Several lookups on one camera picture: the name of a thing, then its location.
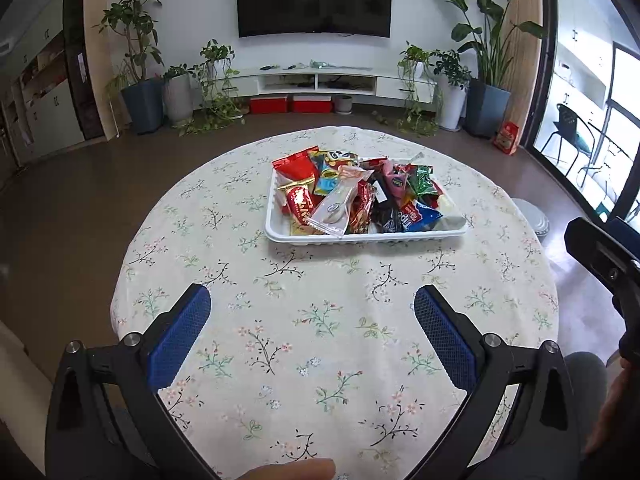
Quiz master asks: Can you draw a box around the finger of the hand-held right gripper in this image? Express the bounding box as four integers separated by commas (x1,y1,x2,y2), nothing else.
607,216,640,261
565,217,640,293

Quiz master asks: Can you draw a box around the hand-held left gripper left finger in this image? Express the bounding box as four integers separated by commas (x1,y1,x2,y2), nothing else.
45,283,241,480

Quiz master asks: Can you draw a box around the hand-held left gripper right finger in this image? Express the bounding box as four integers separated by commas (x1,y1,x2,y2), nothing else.
414,285,583,480

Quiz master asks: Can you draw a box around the pale green snack packet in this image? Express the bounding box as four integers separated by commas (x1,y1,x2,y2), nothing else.
430,195,466,231

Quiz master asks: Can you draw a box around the black snack packet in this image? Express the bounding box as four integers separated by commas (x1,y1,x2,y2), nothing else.
372,185,408,234

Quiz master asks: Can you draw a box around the white plastic tray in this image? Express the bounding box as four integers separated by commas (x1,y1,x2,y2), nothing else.
264,157,469,246

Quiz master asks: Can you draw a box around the red gold snack packet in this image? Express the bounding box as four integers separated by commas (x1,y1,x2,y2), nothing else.
347,182,377,235

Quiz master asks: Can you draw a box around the pink snack packet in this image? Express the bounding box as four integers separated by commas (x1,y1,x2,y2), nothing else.
380,162,413,201

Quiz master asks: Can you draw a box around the red white snack packet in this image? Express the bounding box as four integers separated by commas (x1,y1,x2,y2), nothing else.
282,185,321,226

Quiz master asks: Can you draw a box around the clear orange print snack packet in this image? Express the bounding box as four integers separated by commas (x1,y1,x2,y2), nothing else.
305,165,375,237

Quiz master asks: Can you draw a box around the red snack bag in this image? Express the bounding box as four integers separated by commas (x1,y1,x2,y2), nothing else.
272,146,321,196

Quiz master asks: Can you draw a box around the panda print snack packet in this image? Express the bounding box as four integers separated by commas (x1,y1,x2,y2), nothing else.
307,149,361,196

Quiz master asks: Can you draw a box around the person's right hand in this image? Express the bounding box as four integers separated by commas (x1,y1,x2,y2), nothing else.
585,357,640,456

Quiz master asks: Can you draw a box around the person's left hand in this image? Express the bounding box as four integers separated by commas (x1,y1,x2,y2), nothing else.
235,458,337,480

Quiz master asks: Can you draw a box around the white grey trash bin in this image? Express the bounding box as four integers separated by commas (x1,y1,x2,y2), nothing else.
511,197,551,237

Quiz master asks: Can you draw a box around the person's grey trouser leg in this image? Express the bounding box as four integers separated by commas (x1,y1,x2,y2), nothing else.
562,351,613,480

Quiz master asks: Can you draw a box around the black metal balcony table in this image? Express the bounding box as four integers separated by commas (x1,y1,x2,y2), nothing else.
577,120,631,206

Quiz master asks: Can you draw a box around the round floral tablecloth table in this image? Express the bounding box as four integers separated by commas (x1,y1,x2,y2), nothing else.
110,125,560,480

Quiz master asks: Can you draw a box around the black balcony chair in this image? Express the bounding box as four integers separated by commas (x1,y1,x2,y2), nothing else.
540,104,593,176

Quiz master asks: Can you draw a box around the red gift bag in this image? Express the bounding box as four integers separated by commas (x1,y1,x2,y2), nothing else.
492,121,520,156

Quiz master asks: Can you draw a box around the blue square plant pot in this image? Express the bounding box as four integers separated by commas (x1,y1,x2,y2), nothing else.
120,78,165,135
465,78,512,138

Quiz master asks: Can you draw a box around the tall white plant pot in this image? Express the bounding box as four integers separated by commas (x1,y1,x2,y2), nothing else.
437,85,467,132

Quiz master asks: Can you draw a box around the black framed glass door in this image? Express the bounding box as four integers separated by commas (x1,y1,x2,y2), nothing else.
522,0,640,241

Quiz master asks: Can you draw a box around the trailing pothos plant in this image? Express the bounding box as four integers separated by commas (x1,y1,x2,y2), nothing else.
180,39,246,136

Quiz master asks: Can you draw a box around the ribbed grey plant pot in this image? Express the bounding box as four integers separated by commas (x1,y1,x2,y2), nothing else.
163,74,193,126

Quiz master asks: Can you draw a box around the bushy green plant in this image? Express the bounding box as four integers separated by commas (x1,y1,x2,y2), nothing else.
432,50,473,88

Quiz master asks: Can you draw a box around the bird of paradise plant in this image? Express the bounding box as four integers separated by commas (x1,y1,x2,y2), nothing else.
425,0,546,86

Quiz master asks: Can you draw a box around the white television console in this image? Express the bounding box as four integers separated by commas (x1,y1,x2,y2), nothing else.
232,66,436,101

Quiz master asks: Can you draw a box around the hanging vine plant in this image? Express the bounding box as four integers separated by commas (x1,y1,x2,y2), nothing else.
397,42,441,136

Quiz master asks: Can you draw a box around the tall leafy tree plant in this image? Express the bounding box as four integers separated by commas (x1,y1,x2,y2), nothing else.
95,0,163,86

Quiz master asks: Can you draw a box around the white wall cabinet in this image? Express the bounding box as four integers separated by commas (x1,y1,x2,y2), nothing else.
0,0,86,171

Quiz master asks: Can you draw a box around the black wall television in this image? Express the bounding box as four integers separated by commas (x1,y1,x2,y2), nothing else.
236,0,392,39

